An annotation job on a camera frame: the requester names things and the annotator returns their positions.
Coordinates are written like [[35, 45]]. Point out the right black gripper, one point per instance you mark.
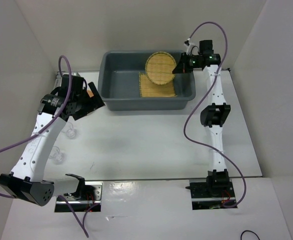
[[182, 66]]

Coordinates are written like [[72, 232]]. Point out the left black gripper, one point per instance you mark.
[[96, 103]]

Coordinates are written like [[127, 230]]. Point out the yellow round woven plate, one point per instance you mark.
[[159, 67]]

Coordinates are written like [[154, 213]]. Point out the square bamboo mat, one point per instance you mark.
[[147, 89]]

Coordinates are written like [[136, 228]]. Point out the clear glass cup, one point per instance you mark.
[[69, 130], [56, 155]]

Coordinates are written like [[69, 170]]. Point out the orange round woven plate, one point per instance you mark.
[[90, 93]]

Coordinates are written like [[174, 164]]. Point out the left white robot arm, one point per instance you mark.
[[74, 98]]

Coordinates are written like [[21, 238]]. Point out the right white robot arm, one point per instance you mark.
[[212, 117]]

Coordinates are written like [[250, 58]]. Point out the grey plastic bin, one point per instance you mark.
[[123, 84]]

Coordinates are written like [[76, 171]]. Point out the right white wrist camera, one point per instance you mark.
[[190, 46]]

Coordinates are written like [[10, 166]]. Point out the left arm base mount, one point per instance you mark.
[[91, 197]]

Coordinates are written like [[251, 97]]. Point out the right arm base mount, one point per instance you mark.
[[205, 198]]

